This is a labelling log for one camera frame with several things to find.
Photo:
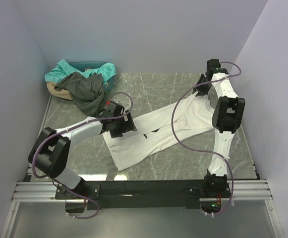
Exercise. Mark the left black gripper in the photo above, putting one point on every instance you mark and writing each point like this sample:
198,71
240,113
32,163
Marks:
123,125

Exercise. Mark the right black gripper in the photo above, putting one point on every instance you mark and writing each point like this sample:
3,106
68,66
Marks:
201,87

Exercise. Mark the white polo shirt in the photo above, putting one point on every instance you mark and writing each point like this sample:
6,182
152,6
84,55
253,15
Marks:
157,130

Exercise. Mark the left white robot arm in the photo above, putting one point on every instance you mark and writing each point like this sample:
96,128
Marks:
52,147

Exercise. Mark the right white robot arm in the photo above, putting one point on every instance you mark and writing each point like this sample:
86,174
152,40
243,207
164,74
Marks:
226,120

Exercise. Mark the dark grey t shirt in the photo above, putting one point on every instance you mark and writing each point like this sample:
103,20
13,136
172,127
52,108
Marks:
87,93

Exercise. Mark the teal t shirt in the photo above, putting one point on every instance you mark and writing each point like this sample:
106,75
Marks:
63,69

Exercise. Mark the teal plastic basket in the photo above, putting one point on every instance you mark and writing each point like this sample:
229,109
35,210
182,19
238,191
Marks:
107,70

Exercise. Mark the black base beam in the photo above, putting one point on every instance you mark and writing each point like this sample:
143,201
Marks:
143,194

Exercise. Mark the aluminium frame rail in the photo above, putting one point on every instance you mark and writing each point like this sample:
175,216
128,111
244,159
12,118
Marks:
36,214

